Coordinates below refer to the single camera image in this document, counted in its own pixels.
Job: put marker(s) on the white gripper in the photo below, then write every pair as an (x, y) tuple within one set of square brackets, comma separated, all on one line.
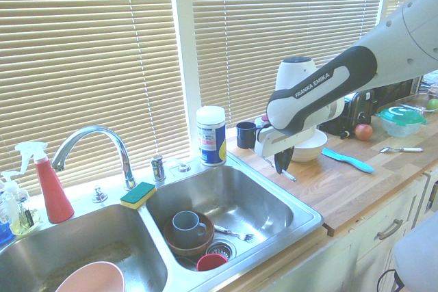
[(277, 141)]

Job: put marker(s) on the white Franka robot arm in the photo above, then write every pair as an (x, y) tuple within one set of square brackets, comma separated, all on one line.
[(342, 76)]

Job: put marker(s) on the stainless steel double sink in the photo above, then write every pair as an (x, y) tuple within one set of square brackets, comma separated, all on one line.
[(256, 210)]

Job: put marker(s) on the light blue serrated knife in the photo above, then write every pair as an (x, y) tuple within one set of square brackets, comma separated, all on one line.
[(349, 160)]

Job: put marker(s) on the metal sink drain strainer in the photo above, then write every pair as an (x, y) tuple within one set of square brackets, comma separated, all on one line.
[(222, 249)]

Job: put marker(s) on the small chrome sink knob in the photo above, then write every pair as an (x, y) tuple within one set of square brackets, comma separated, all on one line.
[(99, 195)]

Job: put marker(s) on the window blind behind sink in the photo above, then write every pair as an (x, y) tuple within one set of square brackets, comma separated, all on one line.
[(85, 66)]

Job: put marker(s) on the large cream bowl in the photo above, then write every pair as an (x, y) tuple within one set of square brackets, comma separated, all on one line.
[(311, 150)]

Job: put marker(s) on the black mug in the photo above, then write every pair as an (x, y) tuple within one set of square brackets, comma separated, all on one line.
[(245, 136)]

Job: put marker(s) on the disinfecting wipes canister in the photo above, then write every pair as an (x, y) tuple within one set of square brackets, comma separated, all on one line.
[(211, 141)]

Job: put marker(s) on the red apple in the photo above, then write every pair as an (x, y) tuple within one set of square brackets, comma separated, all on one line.
[(363, 132)]

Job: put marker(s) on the metal fork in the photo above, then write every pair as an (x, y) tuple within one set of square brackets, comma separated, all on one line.
[(236, 234)]

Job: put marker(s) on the black toaster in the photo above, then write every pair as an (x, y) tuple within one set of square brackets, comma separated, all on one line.
[(359, 107)]

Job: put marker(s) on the grey mug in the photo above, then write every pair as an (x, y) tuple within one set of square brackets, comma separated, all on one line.
[(186, 232)]

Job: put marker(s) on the clear container green lid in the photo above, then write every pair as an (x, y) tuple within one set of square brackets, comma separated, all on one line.
[(402, 121)]

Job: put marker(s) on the red mug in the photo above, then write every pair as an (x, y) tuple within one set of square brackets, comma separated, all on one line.
[(210, 264)]

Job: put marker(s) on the brown wooden bowl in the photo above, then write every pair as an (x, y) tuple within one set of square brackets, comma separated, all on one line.
[(188, 245)]

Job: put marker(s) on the window blind behind mugs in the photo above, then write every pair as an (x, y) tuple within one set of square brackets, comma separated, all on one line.
[(273, 25)]

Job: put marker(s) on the clear plastic tray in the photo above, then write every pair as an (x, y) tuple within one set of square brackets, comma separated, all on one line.
[(415, 102)]

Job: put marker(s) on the yellow and green sponge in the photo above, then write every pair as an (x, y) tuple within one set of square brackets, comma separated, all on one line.
[(138, 194)]

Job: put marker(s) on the green apple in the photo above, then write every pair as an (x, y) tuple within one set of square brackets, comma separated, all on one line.
[(433, 104)]

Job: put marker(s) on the chrome kitchen faucet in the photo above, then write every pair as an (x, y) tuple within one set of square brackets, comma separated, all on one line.
[(121, 153)]

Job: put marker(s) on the pink plastic bowl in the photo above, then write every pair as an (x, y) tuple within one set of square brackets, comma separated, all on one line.
[(92, 278)]

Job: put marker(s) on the red spray bottle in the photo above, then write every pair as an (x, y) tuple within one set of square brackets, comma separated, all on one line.
[(54, 196)]

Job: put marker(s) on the yellow liquid soap bottle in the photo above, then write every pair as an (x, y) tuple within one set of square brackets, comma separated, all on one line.
[(25, 222)]

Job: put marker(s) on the clear soap pump bottle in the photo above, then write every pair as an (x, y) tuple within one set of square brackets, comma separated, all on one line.
[(10, 199)]

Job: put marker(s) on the blue dish soap bottle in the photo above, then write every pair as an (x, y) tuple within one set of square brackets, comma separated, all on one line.
[(4, 232)]

